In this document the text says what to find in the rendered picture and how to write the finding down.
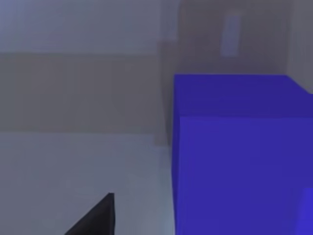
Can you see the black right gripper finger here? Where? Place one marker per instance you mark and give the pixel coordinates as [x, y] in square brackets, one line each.
[100, 218]

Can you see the blue box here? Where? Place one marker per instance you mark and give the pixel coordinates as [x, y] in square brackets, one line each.
[239, 156]

